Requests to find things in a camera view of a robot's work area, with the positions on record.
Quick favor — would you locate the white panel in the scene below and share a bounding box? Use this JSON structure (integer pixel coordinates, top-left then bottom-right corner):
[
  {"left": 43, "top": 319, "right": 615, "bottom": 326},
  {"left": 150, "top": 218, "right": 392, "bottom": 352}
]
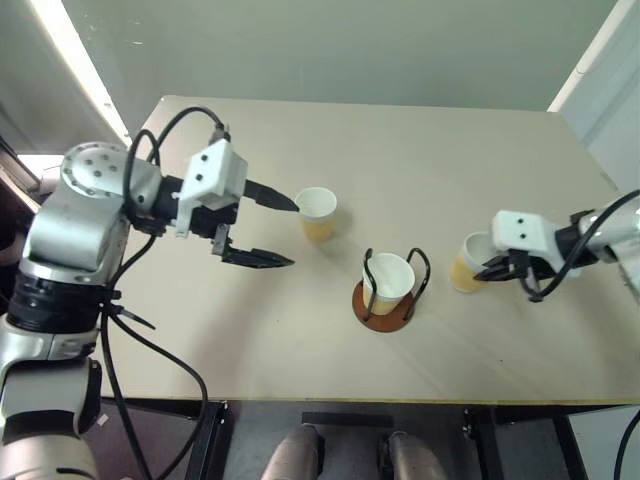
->
[{"left": 546, "top": 0, "right": 640, "bottom": 194}]

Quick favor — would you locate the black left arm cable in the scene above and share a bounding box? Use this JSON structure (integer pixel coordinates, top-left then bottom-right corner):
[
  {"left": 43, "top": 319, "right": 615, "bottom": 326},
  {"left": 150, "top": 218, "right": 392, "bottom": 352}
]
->
[{"left": 98, "top": 105, "right": 234, "bottom": 480}]

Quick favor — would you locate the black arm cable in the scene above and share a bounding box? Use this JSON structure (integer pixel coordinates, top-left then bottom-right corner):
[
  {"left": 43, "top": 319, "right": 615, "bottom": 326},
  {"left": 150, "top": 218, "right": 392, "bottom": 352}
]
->
[
  {"left": 98, "top": 105, "right": 234, "bottom": 480},
  {"left": 517, "top": 188, "right": 640, "bottom": 304}
]

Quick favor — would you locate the dark brown furniture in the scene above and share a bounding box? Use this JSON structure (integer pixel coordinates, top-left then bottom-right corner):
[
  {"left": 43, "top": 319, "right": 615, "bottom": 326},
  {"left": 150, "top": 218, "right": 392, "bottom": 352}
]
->
[{"left": 0, "top": 133, "right": 44, "bottom": 301}]

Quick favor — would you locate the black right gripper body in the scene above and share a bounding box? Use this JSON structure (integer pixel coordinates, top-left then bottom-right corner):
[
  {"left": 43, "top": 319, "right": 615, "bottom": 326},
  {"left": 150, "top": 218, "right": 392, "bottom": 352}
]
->
[{"left": 506, "top": 248, "right": 552, "bottom": 296}]

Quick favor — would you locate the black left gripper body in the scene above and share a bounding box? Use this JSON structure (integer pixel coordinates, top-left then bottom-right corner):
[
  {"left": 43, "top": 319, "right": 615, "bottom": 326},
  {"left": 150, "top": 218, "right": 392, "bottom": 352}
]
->
[{"left": 188, "top": 201, "right": 240, "bottom": 262}]

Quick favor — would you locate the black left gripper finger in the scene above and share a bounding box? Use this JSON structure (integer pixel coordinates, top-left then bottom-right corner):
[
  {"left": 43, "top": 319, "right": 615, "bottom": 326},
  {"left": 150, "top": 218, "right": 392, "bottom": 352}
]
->
[
  {"left": 243, "top": 178, "right": 302, "bottom": 213},
  {"left": 220, "top": 244, "right": 297, "bottom": 271}
]

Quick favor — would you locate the black cable tie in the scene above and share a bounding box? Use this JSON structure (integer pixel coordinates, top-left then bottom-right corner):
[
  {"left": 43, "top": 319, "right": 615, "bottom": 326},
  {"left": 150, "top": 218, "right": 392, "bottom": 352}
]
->
[{"left": 105, "top": 298, "right": 157, "bottom": 331}]

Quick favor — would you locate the grey rounded shape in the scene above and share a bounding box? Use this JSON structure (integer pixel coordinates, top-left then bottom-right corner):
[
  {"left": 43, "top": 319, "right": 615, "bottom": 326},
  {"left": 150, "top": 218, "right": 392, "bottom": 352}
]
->
[
  {"left": 381, "top": 430, "right": 447, "bottom": 480},
  {"left": 260, "top": 423, "right": 327, "bottom": 480}
]

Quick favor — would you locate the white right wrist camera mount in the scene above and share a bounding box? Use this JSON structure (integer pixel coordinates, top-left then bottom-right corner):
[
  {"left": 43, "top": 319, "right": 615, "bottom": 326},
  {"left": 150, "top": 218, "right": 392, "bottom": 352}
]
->
[{"left": 490, "top": 209, "right": 584, "bottom": 280}]

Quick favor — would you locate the black hanging cable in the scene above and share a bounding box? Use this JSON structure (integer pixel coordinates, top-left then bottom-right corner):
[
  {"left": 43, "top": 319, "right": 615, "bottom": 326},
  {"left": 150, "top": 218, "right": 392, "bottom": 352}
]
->
[{"left": 613, "top": 408, "right": 640, "bottom": 480}]

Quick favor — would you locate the black wire cup holder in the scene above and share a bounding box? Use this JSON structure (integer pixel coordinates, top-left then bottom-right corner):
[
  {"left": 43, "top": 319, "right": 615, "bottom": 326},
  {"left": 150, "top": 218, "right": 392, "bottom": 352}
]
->
[{"left": 351, "top": 246, "right": 433, "bottom": 334}]

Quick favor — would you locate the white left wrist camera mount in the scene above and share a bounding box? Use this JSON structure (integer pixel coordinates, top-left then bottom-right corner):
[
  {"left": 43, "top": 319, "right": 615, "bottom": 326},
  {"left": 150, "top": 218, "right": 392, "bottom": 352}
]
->
[{"left": 174, "top": 138, "right": 250, "bottom": 239}]

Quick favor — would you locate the yellow white paper cup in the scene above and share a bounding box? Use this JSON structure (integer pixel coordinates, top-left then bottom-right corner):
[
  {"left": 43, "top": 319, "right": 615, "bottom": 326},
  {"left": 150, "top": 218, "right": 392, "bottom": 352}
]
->
[
  {"left": 449, "top": 230, "right": 497, "bottom": 294},
  {"left": 361, "top": 252, "right": 417, "bottom": 317},
  {"left": 294, "top": 186, "right": 339, "bottom": 243}
]

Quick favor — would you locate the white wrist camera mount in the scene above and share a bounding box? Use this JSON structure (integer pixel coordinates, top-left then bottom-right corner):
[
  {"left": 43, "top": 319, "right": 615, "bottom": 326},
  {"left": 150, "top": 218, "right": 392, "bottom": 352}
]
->
[
  {"left": 174, "top": 138, "right": 250, "bottom": 239},
  {"left": 490, "top": 209, "right": 584, "bottom": 280}
]

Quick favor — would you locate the black metal table frame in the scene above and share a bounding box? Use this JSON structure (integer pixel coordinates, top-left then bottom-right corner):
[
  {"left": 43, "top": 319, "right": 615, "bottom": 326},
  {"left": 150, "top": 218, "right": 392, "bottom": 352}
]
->
[{"left": 98, "top": 396, "right": 592, "bottom": 480}]

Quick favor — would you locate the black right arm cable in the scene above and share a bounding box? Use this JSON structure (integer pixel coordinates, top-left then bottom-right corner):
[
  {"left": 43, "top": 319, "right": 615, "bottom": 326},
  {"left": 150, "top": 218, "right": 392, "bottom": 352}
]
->
[{"left": 517, "top": 188, "right": 640, "bottom": 304}]

